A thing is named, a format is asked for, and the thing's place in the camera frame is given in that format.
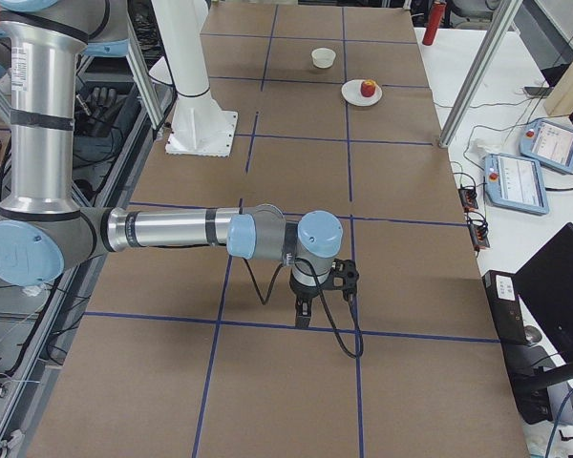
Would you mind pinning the teach pendant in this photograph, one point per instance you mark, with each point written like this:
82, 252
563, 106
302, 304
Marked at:
515, 182
550, 144

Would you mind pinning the near teach pendant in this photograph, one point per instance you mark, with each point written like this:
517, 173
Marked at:
515, 182

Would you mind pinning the white plate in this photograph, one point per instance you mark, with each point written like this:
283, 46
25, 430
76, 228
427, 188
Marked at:
350, 92

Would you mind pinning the silver grey UR robot arm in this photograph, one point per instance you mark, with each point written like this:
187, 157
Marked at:
43, 232

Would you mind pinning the red cylinder bottle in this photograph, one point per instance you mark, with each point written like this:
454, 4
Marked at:
434, 21

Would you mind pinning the aluminium frame post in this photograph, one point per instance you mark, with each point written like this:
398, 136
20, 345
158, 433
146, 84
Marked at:
500, 25

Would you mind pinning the far teach pendant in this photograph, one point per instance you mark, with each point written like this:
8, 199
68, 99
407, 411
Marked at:
550, 144

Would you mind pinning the upper orange circuit board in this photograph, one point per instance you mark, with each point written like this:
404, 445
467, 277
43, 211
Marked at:
468, 198

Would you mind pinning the black computer box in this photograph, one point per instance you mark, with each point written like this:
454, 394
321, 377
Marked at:
504, 303

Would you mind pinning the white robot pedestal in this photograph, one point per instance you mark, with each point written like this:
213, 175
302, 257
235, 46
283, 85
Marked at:
199, 125

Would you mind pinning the black foam tool case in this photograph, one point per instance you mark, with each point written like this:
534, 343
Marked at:
101, 129

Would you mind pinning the white bowl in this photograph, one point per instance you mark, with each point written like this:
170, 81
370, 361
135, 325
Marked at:
322, 58

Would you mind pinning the lower orange circuit board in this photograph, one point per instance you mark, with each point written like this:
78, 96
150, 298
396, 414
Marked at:
478, 236

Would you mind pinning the black laptop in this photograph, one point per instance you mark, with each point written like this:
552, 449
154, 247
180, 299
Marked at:
545, 284

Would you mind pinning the red yellow apple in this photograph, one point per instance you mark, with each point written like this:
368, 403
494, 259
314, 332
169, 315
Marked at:
367, 88

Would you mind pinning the orange circuit board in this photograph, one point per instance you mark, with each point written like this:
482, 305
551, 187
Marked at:
478, 236
468, 198

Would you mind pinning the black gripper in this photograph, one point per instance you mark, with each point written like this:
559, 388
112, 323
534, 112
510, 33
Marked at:
301, 291

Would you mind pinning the left aluminium frame strut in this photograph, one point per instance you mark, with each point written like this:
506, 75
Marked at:
143, 81

